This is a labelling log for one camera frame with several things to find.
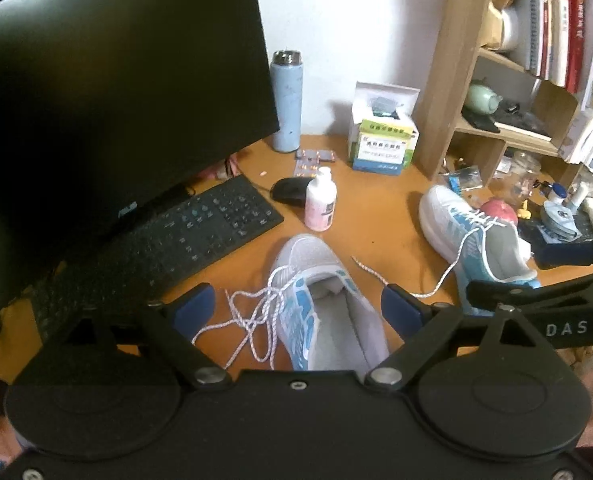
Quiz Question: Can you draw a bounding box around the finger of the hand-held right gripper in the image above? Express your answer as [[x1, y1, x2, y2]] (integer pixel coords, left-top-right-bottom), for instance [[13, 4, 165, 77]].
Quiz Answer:
[[464, 269, 593, 312], [531, 234, 593, 272]]

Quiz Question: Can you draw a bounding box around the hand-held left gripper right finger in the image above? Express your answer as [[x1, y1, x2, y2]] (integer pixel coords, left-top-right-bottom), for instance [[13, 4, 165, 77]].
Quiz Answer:
[[364, 284, 532, 391]]

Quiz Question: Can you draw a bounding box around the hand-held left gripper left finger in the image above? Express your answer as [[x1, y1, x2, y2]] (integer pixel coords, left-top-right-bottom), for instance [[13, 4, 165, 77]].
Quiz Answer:
[[69, 282, 231, 393]]

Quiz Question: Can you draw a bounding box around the white blue sneaker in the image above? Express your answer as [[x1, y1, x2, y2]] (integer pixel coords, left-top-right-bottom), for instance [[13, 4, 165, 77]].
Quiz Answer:
[[271, 233, 390, 372], [419, 185, 542, 316]]

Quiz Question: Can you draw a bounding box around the round blue tin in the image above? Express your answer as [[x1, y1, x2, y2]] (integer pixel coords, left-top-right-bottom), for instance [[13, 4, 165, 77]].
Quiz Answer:
[[541, 185, 580, 241]]

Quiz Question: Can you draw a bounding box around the red apple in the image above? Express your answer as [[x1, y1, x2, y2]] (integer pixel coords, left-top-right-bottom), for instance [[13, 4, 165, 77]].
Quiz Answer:
[[479, 199, 520, 228]]

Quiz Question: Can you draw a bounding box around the black keyboard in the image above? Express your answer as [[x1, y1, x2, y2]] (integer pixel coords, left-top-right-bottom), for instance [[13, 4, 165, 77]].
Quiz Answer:
[[29, 175, 284, 346]]

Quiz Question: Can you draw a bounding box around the glass jar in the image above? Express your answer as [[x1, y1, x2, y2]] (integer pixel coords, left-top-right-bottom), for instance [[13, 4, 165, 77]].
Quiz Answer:
[[499, 150, 542, 206]]

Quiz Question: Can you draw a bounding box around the blue packet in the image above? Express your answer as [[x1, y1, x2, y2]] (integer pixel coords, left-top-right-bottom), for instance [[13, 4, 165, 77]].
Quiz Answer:
[[447, 167, 482, 193]]

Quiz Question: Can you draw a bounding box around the white pink plastic bottle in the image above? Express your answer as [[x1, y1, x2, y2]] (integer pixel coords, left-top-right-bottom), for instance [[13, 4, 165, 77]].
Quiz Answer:
[[304, 166, 337, 232]]

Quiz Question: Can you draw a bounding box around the pink box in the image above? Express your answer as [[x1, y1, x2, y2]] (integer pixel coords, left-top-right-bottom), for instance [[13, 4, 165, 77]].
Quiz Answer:
[[196, 155, 242, 181]]

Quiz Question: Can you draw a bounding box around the black computer mouse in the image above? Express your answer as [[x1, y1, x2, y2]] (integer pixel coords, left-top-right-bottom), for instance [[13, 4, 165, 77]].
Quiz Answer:
[[270, 176, 310, 206]]

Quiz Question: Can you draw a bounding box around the green teapot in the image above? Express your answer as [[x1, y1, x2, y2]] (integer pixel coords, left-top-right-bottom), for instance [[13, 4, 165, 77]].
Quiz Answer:
[[464, 80, 502, 113]]

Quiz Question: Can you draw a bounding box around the green yellow medicine box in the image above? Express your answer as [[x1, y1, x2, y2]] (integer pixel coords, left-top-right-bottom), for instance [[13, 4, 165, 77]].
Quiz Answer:
[[359, 119, 421, 143]]

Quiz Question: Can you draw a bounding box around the white open cardboard box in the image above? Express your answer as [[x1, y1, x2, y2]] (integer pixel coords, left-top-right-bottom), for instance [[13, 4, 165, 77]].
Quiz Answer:
[[347, 81, 421, 146]]

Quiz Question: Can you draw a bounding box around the light blue thermos bottle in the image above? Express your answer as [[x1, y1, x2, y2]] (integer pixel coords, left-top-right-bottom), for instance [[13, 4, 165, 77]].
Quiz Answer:
[[269, 50, 304, 153]]

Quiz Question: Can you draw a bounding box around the wooden desk shelf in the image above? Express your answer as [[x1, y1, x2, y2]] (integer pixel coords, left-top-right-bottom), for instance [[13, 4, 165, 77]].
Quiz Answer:
[[414, 0, 593, 191]]

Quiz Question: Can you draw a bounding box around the row of books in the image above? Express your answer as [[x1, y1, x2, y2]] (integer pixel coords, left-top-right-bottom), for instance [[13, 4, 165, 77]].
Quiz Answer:
[[519, 0, 593, 96]]

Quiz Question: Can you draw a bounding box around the black computer monitor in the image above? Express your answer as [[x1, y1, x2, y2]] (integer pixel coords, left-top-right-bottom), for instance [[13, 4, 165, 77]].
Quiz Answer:
[[0, 0, 281, 311]]

